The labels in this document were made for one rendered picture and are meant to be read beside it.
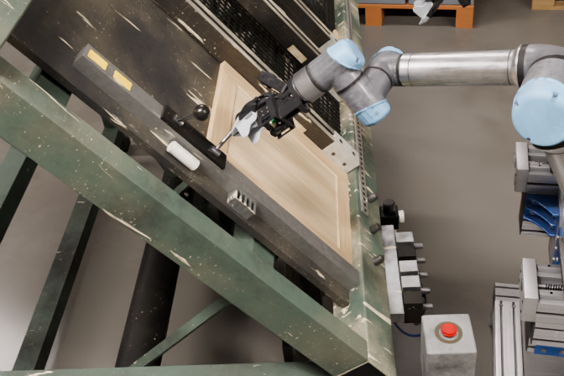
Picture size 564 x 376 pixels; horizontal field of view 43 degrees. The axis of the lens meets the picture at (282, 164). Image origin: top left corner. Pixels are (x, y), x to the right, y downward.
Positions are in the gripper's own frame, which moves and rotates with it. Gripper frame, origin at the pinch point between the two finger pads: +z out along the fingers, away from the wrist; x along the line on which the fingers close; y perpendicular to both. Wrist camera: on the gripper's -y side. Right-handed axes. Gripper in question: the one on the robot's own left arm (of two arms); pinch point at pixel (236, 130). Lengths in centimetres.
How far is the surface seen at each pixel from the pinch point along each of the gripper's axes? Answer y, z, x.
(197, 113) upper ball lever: 4.4, -2.1, -15.6
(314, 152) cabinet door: -23, 10, 51
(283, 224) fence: 13.9, 8.8, 23.1
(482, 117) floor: -122, 0, 230
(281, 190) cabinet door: 0.1, 10.2, 28.5
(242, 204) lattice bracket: 12.9, 9.1, 8.6
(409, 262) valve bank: 12, 4, 78
